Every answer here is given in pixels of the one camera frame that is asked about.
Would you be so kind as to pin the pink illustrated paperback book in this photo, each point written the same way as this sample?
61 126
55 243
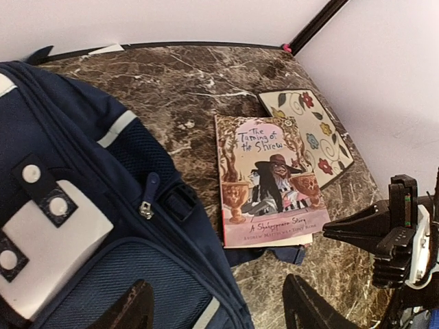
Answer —
270 196

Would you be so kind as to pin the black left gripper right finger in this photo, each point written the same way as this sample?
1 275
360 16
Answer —
304 307

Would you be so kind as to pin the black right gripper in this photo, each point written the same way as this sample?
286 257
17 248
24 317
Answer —
394 223

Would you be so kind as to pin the floral patterned notebook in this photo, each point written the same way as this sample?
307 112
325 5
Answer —
326 152

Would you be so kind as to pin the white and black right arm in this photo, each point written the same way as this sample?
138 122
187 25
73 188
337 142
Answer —
406 303

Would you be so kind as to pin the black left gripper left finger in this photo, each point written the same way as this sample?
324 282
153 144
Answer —
134 309

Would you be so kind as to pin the black right corner frame post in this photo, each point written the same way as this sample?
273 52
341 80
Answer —
314 26

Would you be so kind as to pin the navy blue student backpack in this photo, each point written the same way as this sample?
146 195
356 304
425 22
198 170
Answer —
105 164

